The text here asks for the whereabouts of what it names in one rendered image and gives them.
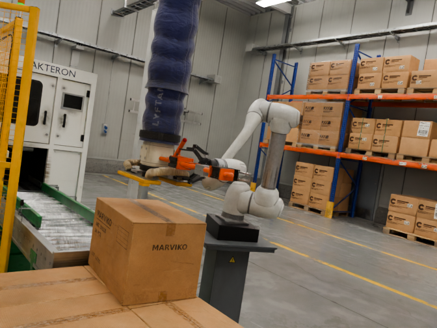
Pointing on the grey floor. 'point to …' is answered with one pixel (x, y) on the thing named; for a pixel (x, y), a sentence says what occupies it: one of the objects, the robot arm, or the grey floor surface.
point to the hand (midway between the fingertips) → (180, 163)
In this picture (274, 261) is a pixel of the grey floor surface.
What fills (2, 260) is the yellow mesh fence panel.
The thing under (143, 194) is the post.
